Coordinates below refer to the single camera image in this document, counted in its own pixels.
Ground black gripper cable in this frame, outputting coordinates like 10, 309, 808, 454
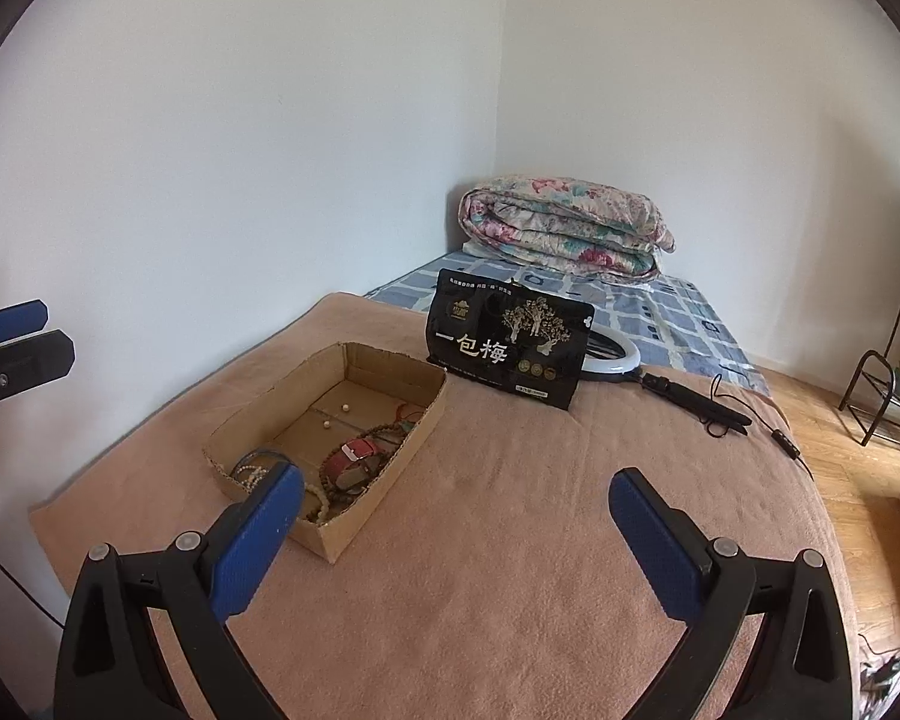
0, 531, 70, 629

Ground blue bangle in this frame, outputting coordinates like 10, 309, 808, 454
232, 450, 290, 477

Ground blue plaid bedsheet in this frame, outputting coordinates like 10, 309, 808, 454
364, 247, 772, 397

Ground black snack bag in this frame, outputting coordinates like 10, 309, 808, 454
424, 268, 595, 412

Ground black metal floor rack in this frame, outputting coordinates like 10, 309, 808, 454
840, 349, 900, 447

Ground patterned cloth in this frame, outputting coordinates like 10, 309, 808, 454
859, 649, 900, 706

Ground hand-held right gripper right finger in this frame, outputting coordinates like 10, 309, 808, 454
607, 467, 854, 720

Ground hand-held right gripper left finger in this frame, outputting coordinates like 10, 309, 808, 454
52, 461, 306, 720

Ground black ring light cable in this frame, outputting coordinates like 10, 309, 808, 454
709, 373, 815, 482

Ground white ring light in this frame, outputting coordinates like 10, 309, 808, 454
583, 325, 644, 378

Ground folded floral quilt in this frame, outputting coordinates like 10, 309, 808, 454
457, 174, 676, 282

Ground leather strap wristwatch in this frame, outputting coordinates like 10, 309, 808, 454
316, 435, 402, 496

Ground brown wooden bead bracelet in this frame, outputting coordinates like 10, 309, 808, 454
300, 420, 417, 527

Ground pink blanket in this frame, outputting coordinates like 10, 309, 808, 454
28, 291, 882, 720

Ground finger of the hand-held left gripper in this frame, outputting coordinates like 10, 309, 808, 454
0, 328, 76, 421
0, 300, 50, 346

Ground cardboard box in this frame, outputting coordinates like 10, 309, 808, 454
201, 341, 449, 565

